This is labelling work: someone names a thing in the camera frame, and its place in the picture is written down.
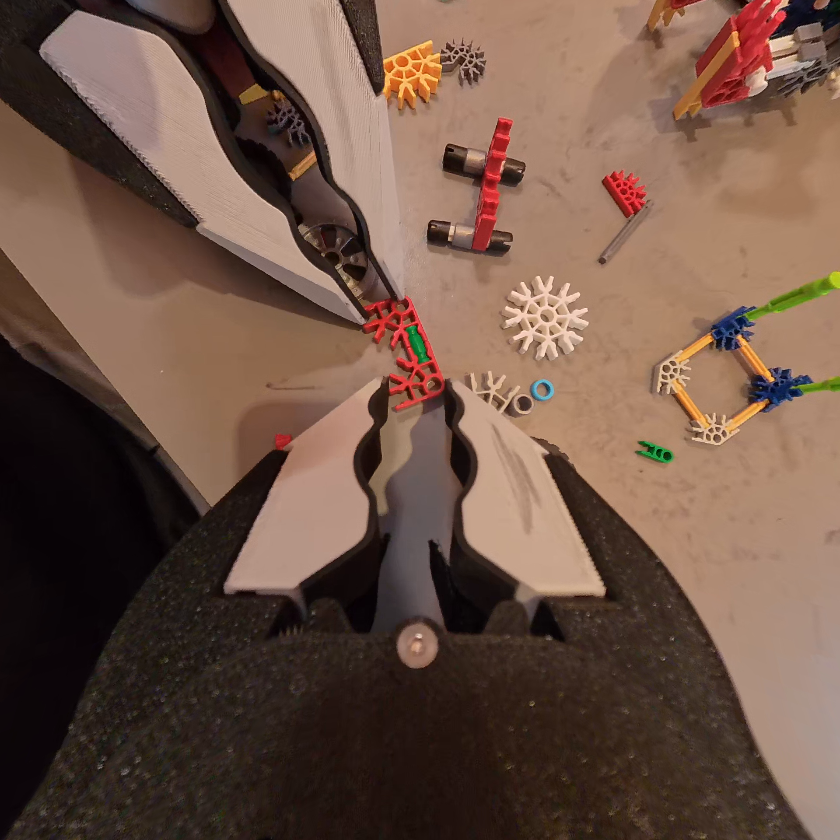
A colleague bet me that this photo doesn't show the yellow fan connector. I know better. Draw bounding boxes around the yellow fan connector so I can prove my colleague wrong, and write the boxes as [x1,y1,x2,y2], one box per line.
[382,41,442,110]

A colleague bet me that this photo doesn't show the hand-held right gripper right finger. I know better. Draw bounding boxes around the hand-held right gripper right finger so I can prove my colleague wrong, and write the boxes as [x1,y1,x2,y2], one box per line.
[444,377,607,599]

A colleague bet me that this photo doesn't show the multicolour construction toy model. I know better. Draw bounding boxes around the multicolour construction toy model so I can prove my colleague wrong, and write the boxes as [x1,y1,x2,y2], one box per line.
[646,0,840,122]

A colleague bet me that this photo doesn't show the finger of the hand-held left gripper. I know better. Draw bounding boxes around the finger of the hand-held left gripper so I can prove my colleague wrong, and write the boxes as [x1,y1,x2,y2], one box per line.
[38,8,368,325]
[217,0,406,301]

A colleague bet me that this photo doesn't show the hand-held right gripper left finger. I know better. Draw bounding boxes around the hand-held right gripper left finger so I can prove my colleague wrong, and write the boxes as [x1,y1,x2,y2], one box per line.
[223,377,388,597]

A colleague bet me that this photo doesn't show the grey snowflake connector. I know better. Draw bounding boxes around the grey snowflake connector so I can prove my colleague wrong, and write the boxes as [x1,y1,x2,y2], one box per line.
[440,39,488,86]

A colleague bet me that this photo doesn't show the red connectors with green rod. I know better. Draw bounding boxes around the red connectors with green rod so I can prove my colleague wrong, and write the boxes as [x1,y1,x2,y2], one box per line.
[362,297,446,413]

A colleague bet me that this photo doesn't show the square rod and connector frame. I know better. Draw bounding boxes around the square rod and connector frame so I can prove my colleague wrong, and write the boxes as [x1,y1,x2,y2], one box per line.
[651,270,840,447]

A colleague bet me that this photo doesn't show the white fan connector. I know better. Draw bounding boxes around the white fan connector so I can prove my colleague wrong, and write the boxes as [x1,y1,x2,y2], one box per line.
[465,371,522,414]

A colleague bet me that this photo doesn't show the small red fan connector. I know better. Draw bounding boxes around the small red fan connector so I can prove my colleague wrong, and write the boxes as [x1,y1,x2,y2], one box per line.
[602,169,649,219]

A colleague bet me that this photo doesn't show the grey rod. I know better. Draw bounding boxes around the grey rod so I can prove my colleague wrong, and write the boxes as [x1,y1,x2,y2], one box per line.
[597,200,655,265]

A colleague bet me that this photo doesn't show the red connectors with black rollers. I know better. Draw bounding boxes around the red connectors with black rollers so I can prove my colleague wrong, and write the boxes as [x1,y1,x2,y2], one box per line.
[427,117,527,257]

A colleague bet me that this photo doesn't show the white snowflake connector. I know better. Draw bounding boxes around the white snowflake connector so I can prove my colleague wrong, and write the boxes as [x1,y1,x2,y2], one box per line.
[500,276,590,362]

